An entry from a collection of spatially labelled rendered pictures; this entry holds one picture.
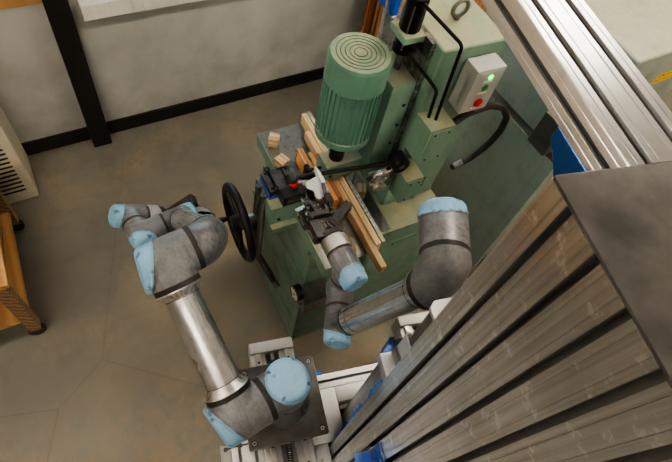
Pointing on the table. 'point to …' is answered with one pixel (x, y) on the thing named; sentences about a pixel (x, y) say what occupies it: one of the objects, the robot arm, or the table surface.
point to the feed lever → (360, 167)
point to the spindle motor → (351, 90)
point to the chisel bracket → (338, 163)
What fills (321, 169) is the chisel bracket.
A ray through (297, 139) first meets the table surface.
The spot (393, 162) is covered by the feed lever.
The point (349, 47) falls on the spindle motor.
